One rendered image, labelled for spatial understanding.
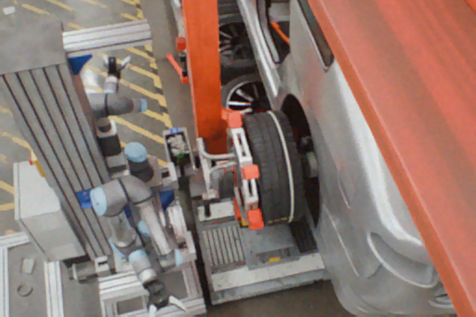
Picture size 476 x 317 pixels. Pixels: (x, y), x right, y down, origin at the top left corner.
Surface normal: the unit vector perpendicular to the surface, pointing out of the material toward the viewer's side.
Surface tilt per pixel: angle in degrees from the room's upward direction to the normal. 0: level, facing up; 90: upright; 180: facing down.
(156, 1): 0
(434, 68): 0
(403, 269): 14
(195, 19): 90
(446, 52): 0
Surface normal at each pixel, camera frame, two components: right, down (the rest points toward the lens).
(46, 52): 0.03, -0.57
